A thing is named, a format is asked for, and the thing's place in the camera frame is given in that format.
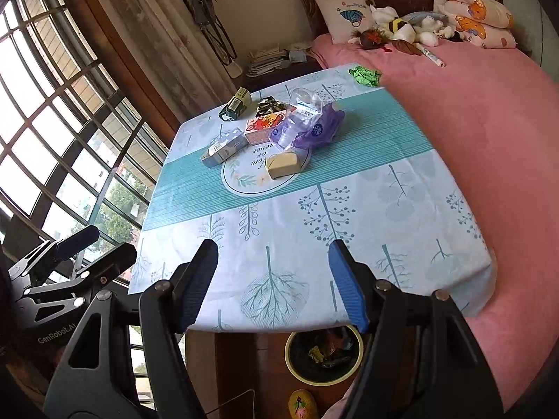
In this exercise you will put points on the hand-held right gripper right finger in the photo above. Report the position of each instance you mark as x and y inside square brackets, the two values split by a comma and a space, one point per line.
[347, 283]

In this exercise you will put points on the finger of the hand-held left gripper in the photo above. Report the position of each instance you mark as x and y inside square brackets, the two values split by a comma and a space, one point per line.
[76, 238]
[113, 259]

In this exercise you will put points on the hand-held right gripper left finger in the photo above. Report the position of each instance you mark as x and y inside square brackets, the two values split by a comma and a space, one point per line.
[198, 283]

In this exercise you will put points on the orange snack bag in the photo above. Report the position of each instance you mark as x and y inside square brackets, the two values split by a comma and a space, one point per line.
[336, 342]

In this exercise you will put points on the green snack packet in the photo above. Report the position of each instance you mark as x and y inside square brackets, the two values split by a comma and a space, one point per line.
[315, 352]

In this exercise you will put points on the yellow rimmed dark bin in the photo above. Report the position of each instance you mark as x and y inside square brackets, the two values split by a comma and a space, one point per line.
[299, 349]

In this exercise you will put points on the yellow packet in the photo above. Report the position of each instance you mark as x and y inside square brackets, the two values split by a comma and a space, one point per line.
[284, 165]

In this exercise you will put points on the white grey long box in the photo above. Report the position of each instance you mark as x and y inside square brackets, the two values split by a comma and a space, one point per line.
[222, 148]

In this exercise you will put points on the purple plastic bag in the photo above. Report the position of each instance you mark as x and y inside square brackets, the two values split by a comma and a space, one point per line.
[314, 131]

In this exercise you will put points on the green yellow carton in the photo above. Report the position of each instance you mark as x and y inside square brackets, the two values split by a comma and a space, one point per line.
[236, 104]

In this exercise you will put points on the clear labelled plastic bag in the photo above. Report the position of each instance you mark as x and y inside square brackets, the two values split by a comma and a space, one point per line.
[305, 102]

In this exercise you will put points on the black snack packet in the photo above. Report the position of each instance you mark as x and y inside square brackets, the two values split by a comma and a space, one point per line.
[268, 106]

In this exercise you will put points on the green paper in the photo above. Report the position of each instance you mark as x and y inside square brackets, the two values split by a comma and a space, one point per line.
[364, 75]

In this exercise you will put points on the yellow flowered slipper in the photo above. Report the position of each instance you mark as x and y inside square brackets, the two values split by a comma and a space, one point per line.
[302, 405]

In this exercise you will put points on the pink bed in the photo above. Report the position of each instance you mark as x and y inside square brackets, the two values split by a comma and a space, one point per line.
[480, 139]

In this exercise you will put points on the dark wooden nightstand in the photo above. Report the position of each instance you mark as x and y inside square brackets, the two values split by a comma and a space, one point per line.
[279, 74]

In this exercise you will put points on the beige patterned curtain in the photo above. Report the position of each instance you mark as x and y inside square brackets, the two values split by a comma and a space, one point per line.
[166, 30]

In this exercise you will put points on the stack of books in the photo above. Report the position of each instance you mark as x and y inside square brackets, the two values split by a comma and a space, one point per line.
[266, 61]

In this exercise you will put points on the white blue box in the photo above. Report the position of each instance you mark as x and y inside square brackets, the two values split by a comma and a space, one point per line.
[297, 56]

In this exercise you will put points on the white marker pen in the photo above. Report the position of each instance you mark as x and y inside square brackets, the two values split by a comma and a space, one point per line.
[430, 55]

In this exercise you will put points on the brown leaf shaped toy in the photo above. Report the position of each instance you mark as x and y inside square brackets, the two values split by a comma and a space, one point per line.
[406, 47]

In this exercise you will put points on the brown feather toy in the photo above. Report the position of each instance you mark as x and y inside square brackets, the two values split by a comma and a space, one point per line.
[371, 38]

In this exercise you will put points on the grey hanging bag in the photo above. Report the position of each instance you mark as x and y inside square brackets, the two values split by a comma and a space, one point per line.
[203, 8]

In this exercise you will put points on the bee plush toy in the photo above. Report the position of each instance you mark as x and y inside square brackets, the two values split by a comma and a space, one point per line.
[399, 26]

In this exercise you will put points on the white plush toy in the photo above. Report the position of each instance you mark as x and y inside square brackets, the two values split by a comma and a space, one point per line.
[428, 30]

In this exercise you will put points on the white printed pillow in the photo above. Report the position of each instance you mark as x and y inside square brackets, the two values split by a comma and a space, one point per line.
[345, 17]

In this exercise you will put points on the blue grey cloth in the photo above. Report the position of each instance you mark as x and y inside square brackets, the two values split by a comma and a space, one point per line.
[419, 16]

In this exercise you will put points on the bear print pillow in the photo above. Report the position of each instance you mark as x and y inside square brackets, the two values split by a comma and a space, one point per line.
[476, 15]

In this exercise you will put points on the window with dark grid frame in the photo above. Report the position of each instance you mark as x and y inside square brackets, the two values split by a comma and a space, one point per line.
[65, 118]

